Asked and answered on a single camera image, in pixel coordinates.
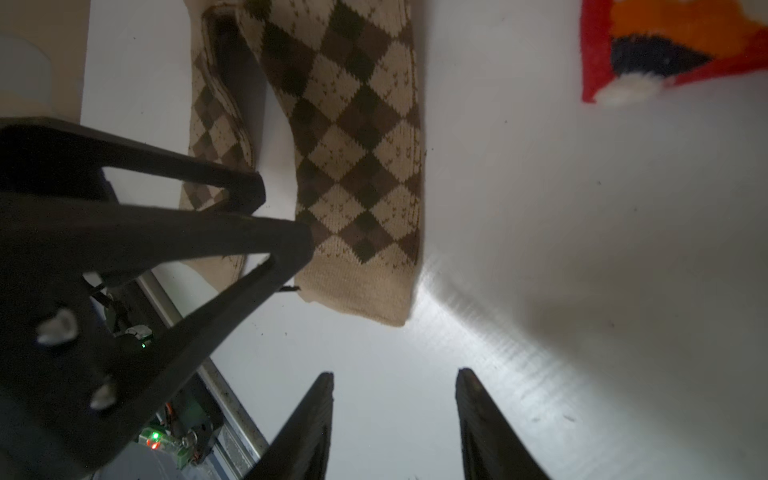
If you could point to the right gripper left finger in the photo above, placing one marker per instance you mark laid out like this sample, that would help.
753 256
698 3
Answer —
301 449

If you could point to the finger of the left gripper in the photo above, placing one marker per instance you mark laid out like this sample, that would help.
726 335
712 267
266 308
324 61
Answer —
52 157

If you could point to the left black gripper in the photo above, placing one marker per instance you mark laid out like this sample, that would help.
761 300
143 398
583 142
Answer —
86 362

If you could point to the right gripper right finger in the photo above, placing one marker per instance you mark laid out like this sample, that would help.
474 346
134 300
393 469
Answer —
490 447

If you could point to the brown argyle sock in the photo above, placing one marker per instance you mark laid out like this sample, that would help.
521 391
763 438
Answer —
217 132
345 76

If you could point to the red christmas sock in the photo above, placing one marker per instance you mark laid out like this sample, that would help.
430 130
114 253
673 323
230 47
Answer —
633 50

